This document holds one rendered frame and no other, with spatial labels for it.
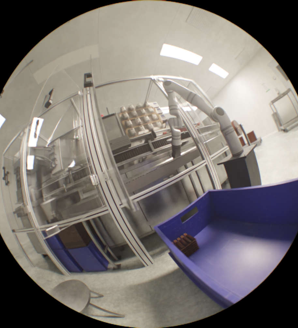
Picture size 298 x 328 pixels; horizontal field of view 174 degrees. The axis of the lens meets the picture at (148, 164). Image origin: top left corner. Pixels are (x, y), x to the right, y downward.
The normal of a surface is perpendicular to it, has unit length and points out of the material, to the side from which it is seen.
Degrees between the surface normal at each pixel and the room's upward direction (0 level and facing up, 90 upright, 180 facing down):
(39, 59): 180
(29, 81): 180
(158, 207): 90
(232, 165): 90
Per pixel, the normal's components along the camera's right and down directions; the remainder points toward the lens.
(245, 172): -0.91, 0.39
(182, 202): 0.20, -0.21
